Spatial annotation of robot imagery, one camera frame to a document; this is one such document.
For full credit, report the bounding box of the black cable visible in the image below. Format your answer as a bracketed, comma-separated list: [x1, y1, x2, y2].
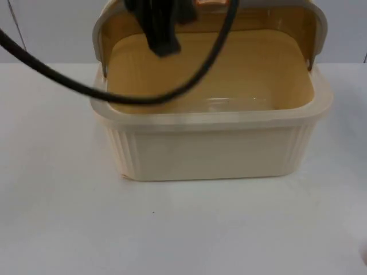
[0, 0, 240, 105]

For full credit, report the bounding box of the cream box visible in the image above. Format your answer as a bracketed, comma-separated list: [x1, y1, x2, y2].
[91, 30, 335, 182]

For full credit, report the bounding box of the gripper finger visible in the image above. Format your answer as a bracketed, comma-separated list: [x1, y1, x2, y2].
[125, 0, 183, 58]
[172, 0, 200, 26]

